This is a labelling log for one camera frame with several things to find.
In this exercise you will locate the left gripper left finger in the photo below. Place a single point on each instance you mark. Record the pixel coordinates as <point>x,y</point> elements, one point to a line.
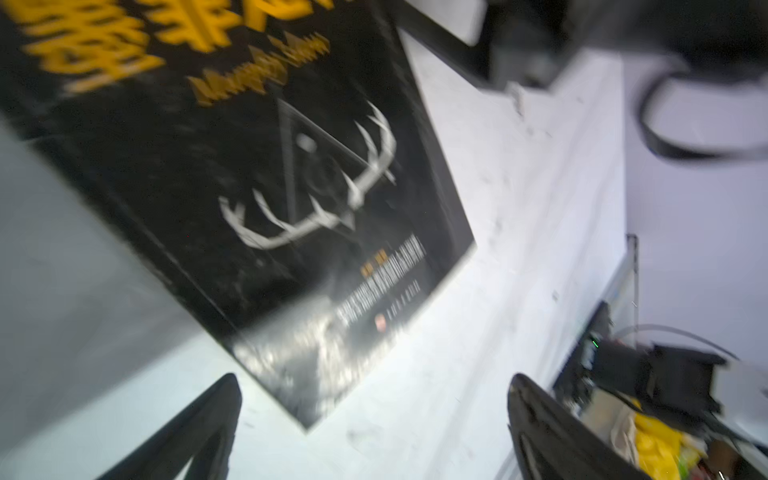
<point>198,440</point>

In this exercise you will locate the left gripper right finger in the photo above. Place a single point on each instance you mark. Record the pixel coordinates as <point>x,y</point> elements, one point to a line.
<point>550,443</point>

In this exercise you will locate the black antler cover book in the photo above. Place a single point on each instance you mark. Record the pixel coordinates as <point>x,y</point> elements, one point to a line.
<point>273,161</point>

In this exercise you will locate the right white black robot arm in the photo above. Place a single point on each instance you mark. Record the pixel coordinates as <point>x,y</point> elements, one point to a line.
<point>720,43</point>

